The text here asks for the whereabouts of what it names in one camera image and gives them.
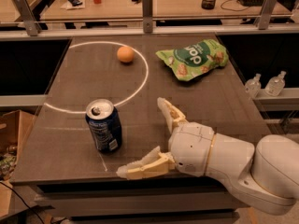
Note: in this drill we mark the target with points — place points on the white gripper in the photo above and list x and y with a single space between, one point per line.
191 147

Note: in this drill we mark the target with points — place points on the blue pepsi can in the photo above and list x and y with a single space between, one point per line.
103 120

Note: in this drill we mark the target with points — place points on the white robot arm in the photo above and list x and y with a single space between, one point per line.
264 176

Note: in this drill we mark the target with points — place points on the grey drawer cabinet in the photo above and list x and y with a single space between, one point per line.
120 197

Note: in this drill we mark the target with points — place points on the green snack bag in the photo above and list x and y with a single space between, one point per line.
194 60

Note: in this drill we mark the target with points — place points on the orange fruit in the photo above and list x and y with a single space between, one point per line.
125 54

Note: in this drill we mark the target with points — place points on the clear sanitizer bottle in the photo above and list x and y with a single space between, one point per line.
275 85
252 86

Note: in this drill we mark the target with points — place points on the black mesh pen cup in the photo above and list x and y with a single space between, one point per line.
208 4

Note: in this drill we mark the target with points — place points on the cardboard box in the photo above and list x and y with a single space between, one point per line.
14 129

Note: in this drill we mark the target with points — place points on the wooden back desk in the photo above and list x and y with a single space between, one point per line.
162 9

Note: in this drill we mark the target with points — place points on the middle metal bracket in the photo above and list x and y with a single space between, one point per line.
147 16

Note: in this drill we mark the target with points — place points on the metal bracket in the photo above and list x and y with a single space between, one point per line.
31 25
263 20
147 16

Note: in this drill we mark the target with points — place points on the right metal bracket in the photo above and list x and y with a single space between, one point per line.
263 20

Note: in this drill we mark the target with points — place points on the left metal bracket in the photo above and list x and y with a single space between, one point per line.
31 25

